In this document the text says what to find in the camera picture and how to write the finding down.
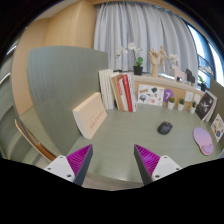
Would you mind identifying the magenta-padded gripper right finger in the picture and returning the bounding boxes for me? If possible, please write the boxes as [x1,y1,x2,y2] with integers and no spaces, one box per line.
[133,143,183,186]

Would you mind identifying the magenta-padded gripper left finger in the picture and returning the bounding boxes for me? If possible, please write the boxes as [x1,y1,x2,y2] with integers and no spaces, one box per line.
[43,143,94,187]

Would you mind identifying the black computer mouse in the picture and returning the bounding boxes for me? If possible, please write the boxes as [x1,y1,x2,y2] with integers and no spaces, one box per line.
[157,121,174,135]

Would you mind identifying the purple mouse pad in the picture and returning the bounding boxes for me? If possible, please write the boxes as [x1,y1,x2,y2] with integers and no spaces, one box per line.
[192,126,215,157]

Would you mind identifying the beige box with red print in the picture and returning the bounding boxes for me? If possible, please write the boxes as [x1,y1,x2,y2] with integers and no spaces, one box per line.
[72,91,108,140]

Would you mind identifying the small succulent in white pot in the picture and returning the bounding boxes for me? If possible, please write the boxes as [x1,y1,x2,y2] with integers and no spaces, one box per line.
[167,96,176,111]
[190,100,198,114]
[177,98,185,112]

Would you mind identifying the colourful food sticker sheet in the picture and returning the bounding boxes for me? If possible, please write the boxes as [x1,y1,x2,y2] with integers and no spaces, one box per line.
[210,113,224,143]

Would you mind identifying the white cartoon sticker sheet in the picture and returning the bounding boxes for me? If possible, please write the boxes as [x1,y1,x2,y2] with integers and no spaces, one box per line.
[137,84,165,107]

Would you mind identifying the purple round number sticker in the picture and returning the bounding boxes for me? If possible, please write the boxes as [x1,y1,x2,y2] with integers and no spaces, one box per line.
[163,88,175,103]

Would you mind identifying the black cover book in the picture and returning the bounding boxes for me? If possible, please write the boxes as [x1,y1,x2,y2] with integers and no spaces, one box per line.
[194,91,215,122]

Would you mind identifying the grey-green desk partition panel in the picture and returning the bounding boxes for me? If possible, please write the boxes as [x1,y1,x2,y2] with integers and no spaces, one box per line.
[26,45,109,156]

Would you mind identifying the brown book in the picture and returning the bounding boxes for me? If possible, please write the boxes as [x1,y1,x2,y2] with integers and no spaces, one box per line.
[109,74,125,112]

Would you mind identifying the white thick books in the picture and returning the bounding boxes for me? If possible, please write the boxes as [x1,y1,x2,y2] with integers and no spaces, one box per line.
[98,68,116,111]

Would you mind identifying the white orchid in black pot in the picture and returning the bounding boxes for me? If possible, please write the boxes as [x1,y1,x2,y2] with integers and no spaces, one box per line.
[115,42,144,76]
[198,65,213,92]
[168,54,181,65]

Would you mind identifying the pink wooden horse figure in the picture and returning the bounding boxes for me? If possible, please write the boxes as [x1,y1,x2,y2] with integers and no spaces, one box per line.
[170,63,187,83]

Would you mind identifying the black wooden horse figure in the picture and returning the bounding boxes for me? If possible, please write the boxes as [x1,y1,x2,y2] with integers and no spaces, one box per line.
[185,68,196,84]

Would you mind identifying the wooden hand model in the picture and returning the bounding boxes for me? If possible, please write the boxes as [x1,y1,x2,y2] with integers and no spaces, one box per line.
[148,48,161,78]

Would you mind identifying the wooden artist mannequin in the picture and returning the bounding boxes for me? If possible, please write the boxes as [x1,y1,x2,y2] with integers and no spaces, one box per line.
[159,45,171,74]

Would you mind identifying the dark-framed window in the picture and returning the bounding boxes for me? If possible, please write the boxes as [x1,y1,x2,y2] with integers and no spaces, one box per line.
[186,23,224,88]

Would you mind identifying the grey pleated curtain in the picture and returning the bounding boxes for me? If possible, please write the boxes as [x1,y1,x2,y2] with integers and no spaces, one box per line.
[93,1,200,76]

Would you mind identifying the white wall socket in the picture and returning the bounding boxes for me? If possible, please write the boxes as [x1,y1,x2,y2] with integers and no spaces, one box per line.
[184,91,194,103]
[193,93,202,105]

